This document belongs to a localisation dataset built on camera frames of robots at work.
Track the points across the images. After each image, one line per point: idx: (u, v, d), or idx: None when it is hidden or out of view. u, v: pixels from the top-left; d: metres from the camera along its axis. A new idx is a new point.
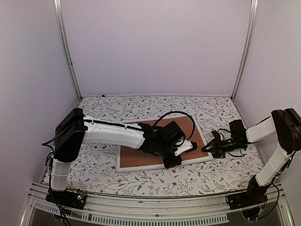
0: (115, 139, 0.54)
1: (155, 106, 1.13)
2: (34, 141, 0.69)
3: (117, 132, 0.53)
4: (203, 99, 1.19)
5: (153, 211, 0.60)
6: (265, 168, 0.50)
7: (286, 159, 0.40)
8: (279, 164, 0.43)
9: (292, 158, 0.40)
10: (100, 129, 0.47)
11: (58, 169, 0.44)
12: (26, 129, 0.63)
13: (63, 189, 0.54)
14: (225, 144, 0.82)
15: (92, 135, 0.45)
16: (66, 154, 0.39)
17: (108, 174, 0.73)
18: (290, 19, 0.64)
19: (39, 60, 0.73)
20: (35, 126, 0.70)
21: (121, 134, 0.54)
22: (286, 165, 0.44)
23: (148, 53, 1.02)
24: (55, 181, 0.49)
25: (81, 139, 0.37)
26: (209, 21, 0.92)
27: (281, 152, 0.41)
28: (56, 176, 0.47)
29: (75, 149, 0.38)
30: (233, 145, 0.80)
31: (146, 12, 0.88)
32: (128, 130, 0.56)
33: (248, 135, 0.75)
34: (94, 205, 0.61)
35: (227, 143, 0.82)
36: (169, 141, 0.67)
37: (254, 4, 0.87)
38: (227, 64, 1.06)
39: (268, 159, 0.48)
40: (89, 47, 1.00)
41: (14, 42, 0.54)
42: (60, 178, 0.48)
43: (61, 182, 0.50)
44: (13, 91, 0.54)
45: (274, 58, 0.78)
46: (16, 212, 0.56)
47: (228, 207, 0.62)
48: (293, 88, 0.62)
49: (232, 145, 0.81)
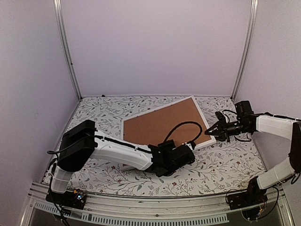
0: (123, 159, 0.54)
1: (154, 106, 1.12)
2: (34, 141, 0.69)
3: (127, 154, 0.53)
4: (203, 99, 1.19)
5: (153, 211, 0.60)
6: (267, 173, 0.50)
7: (290, 173, 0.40)
8: (285, 175, 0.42)
9: (297, 174, 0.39)
10: (110, 148, 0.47)
11: (59, 174, 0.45)
12: (27, 129, 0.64)
13: (62, 191, 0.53)
14: (230, 127, 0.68)
15: (100, 152, 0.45)
16: (71, 164, 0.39)
17: (108, 175, 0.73)
18: (290, 18, 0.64)
19: (38, 60, 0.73)
20: (35, 126, 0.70)
21: (130, 156, 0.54)
22: (290, 177, 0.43)
23: (148, 53, 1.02)
24: (55, 185, 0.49)
25: (88, 154, 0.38)
26: (209, 20, 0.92)
27: (289, 166, 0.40)
28: (57, 180, 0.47)
29: (82, 161, 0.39)
30: (240, 129, 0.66)
31: (146, 12, 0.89)
32: (138, 155, 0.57)
33: (257, 124, 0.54)
34: (93, 205, 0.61)
35: (233, 126, 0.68)
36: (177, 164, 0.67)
37: (254, 4, 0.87)
38: (227, 64, 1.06)
39: (274, 167, 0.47)
40: (89, 47, 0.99)
41: (15, 42, 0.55)
42: (61, 182, 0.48)
43: (61, 186, 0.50)
44: (13, 90, 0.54)
45: (273, 58, 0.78)
46: (16, 212, 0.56)
47: (229, 207, 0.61)
48: (293, 87, 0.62)
49: (238, 129, 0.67)
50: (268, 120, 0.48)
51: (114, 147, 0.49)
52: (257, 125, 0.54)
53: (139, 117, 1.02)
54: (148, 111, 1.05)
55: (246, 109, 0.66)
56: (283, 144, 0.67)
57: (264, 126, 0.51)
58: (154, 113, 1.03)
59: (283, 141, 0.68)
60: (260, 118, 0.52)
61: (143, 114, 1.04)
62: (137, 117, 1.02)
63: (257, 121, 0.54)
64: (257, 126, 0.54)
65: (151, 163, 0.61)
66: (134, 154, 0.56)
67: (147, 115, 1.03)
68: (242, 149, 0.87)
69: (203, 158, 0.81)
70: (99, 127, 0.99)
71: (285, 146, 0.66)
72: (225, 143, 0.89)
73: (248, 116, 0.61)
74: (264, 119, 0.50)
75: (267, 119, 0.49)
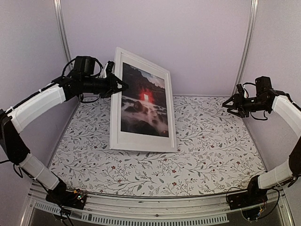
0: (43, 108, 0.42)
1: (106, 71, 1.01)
2: (28, 138, 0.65)
3: (34, 103, 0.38)
4: (203, 99, 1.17)
5: (153, 211, 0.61)
6: (267, 175, 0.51)
7: (289, 177, 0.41)
8: (283, 178, 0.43)
9: (296, 178, 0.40)
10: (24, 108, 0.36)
11: (32, 173, 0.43)
12: (24, 132, 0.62)
13: (57, 183, 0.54)
14: (246, 103, 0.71)
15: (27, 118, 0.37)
16: (16, 153, 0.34)
17: (108, 175, 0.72)
18: (292, 17, 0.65)
19: (38, 59, 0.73)
20: (29, 134, 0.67)
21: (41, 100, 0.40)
22: (289, 181, 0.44)
23: (148, 52, 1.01)
24: (47, 181, 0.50)
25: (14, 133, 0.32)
26: (209, 21, 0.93)
27: (285, 170, 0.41)
28: (43, 175, 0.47)
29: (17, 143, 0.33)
30: (255, 105, 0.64)
31: (147, 13, 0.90)
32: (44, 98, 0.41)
33: (274, 104, 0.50)
34: (94, 205, 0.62)
35: (249, 101, 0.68)
36: (112, 84, 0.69)
37: (254, 4, 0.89)
38: (228, 63, 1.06)
39: (273, 169, 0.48)
40: (89, 45, 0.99)
41: (15, 43, 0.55)
42: (45, 175, 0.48)
43: (51, 178, 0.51)
44: (13, 92, 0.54)
45: (273, 57, 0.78)
46: (16, 212, 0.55)
47: (229, 207, 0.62)
48: (294, 85, 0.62)
49: (253, 104, 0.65)
50: (286, 107, 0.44)
51: (16, 111, 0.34)
52: (273, 106, 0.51)
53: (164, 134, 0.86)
54: (166, 126, 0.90)
55: (265, 84, 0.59)
56: (287, 143, 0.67)
57: (280, 110, 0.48)
58: (164, 118, 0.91)
59: (289, 140, 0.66)
60: (281, 100, 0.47)
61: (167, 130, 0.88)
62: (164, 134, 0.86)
63: (273, 101, 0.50)
64: (273, 106, 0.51)
65: (61, 88, 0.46)
66: (37, 98, 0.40)
67: (163, 123, 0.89)
68: (242, 149, 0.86)
69: (203, 158, 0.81)
70: (99, 127, 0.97)
71: (290, 146, 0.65)
72: (225, 143, 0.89)
73: (268, 91, 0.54)
74: (282, 102, 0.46)
75: (285, 105, 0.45)
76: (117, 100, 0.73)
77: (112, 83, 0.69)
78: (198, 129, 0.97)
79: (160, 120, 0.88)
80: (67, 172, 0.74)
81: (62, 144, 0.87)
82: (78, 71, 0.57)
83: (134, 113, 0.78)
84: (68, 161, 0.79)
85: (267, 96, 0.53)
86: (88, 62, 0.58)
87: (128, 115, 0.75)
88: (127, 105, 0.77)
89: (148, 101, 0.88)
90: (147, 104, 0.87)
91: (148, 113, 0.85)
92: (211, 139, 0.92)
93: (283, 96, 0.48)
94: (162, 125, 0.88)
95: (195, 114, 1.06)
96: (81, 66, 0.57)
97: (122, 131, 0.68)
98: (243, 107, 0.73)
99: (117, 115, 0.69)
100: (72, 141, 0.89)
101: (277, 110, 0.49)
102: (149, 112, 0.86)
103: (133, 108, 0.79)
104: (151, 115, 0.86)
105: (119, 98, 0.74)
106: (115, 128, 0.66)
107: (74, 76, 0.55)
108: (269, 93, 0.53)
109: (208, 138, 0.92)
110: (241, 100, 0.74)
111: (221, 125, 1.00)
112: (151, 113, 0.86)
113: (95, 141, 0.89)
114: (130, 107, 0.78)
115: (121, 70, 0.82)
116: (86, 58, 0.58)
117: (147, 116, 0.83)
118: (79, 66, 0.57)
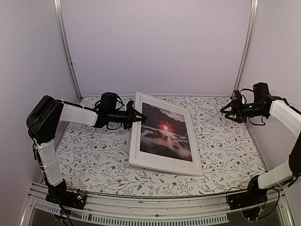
0: (78, 117, 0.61)
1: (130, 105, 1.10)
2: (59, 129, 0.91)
3: (77, 110, 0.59)
4: (203, 99, 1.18)
5: (153, 211, 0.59)
6: (267, 175, 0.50)
7: (289, 176, 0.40)
8: (284, 177, 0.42)
9: (296, 177, 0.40)
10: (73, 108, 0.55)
11: (45, 158, 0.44)
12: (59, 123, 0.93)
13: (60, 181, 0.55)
14: (244, 108, 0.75)
15: (68, 115, 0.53)
16: (47, 130, 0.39)
17: (108, 175, 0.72)
18: (292, 17, 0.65)
19: (38, 59, 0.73)
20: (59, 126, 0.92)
21: (81, 111, 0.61)
22: (289, 181, 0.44)
23: (148, 52, 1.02)
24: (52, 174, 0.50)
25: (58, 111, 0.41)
26: (209, 22, 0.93)
27: (285, 169, 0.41)
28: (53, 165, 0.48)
29: (54, 120, 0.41)
30: (253, 110, 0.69)
31: (147, 14, 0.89)
32: (78, 108, 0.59)
33: (272, 108, 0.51)
34: (94, 205, 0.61)
35: (248, 108, 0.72)
36: (131, 112, 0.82)
37: (254, 4, 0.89)
38: (227, 63, 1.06)
39: (273, 170, 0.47)
40: (89, 46, 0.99)
41: (15, 43, 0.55)
42: (54, 166, 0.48)
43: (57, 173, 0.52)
44: (12, 91, 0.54)
45: (273, 58, 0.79)
46: (16, 211, 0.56)
47: (229, 207, 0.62)
48: (293, 86, 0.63)
49: (251, 111, 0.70)
50: (283, 109, 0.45)
51: (70, 107, 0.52)
52: (271, 109, 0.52)
53: (186, 160, 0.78)
54: (189, 152, 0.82)
55: (263, 91, 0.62)
56: (287, 141, 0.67)
57: (277, 114, 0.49)
58: (186, 145, 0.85)
59: (288, 137, 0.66)
60: (277, 103, 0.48)
61: (190, 156, 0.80)
62: (187, 160, 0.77)
63: (271, 105, 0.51)
64: (271, 110, 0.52)
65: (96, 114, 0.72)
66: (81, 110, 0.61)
67: (186, 149, 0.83)
68: (242, 149, 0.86)
69: (203, 158, 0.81)
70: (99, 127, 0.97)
71: (289, 143, 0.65)
72: (225, 143, 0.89)
73: (265, 97, 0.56)
74: (280, 105, 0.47)
75: (282, 108, 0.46)
76: (136, 128, 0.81)
77: (131, 111, 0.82)
78: (198, 129, 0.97)
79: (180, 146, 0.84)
80: (67, 172, 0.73)
81: (62, 144, 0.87)
82: (105, 106, 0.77)
83: (154, 138, 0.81)
84: (68, 161, 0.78)
85: (265, 102, 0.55)
86: (109, 98, 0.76)
87: (147, 139, 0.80)
88: (146, 132, 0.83)
89: (168, 130, 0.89)
90: (167, 133, 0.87)
91: (168, 139, 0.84)
92: (211, 139, 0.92)
93: (280, 100, 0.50)
94: (185, 151, 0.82)
95: (195, 114, 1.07)
96: (106, 101, 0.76)
97: (141, 151, 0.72)
98: (241, 113, 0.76)
99: (136, 140, 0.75)
100: (72, 141, 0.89)
101: (274, 114, 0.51)
102: (170, 139, 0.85)
103: (152, 134, 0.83)
104: (171, 141, 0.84)
105: (138, 127, 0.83)
106: (134, 148, 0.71)
107: (100, 110, 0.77)
108: (266, 99, 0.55)
109: (208, 138, 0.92)
110: (239, 106, 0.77)
111: (221, 125, 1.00)
112: (171, 140, 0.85)
113: (95, 141, 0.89)
114: (149, 133, 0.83)
115: (140, 105, 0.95)
116: (108, 95, 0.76)
117: (167, 142, 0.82)
118: (105, 101, 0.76)
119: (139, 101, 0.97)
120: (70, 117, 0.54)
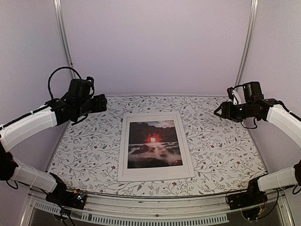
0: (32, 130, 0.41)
1: (131, 106, 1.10)
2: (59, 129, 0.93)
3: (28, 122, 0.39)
4: (203, 99, 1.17)
5: (153, 211, 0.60)
6: (268, 180, 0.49)
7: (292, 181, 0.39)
8: (285, 179, 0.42)
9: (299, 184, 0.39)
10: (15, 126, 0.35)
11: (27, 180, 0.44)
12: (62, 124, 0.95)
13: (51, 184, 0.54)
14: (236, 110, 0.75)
15: (13, 139, 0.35)
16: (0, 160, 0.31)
17: (108, 175, 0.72)
18: (292, 17, 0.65)
19: (38, 59, 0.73)
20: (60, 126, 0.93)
21: (34, 119, 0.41)
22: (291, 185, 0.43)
23: (148, 52, 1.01)
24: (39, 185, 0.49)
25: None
26: (209, 23, 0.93)
27: (287, 171, 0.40)
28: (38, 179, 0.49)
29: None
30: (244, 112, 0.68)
31: (146, 14, 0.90)
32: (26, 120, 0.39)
33: (270, 114, 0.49)
34: (94, 205, 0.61)
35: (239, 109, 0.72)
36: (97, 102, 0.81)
37: (254, 4, 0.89)
38: (228, 63, 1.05)
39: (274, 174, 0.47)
40: (88, 46, 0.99)
41: (15, 45, 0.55)
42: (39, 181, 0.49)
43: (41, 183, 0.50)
44: (12, 91, 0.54)
45: (273, 57, 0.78)
46: (15, 211, 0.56)
47: (228, 207, 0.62)
48: (293, 86, 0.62)
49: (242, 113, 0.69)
50: (283, 117, 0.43)
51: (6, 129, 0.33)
52: (269, 117, 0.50)
53: (177, 165, 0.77)
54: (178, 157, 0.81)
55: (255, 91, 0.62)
56: (288, 142, 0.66)
57: (275, 121, 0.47)
58: (176, 150, 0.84)
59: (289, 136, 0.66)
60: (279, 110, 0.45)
61: (180, 160, 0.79)
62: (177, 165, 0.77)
63: (269, 112, 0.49)
64: (268, 117, 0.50)
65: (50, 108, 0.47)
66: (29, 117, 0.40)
67: (176, 155, 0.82)
68: (241, 149, 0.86)
69: (203, 158, 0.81)
70: (99, 127, 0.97)
71: (291, 142, 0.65)
72: (225, 143, 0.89)
73: (260, 102, 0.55)
74: (280, 113, 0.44)
75: (282, 115, 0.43)
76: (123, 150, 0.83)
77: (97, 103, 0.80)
78: (198, 129, 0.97)
79: (169, 153, 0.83)
80: (67, 172, 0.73)
81: (62, 144, 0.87)
82: (73, 95, 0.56)
83: (140, 153, 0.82)
84: (68, 161, 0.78)
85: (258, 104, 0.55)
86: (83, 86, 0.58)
87: (134, 156, 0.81)
88: (133, 149, 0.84)
89: (155, 141, 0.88)
90: (154, 144, 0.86)
91: (155, 150, 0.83)
92: (211, 139, 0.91)
93: (279, 107, 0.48)
94: (174, 157, 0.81)
95: (195, 114, 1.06)
96: (75, 89, 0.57)
97: (129, 167, 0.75)
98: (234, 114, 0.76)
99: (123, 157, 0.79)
100: (72, 141, 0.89)
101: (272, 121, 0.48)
102: (157, 149, 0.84)
103: (139, 150, 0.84)
104: (159, 150, 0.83)
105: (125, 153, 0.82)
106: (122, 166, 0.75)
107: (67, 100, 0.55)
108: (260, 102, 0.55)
109: (208, 138, 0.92)
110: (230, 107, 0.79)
111: (221, 125, 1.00)
112: (159, 149, 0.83)
113: (95, 141, 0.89)
114: (136, 150, 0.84)
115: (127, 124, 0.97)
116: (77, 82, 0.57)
117: (154, 153, 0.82)
118: (74, 87, 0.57)
119: (126, 123, 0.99)
120: (18, 138, 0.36)
